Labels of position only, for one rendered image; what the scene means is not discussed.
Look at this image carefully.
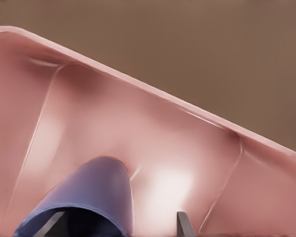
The blue cup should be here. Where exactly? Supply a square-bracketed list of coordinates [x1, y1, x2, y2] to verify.
[13, 156, 135, 237]

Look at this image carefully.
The pink plastic box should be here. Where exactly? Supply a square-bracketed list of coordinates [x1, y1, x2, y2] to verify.
[0, 25, 296, 237]

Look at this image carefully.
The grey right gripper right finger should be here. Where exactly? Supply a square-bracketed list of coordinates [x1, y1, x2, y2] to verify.
[177, 211, 196, 237]

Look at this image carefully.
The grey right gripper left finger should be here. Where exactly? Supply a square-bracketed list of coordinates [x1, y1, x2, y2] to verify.
[37, 211, 65, 237]

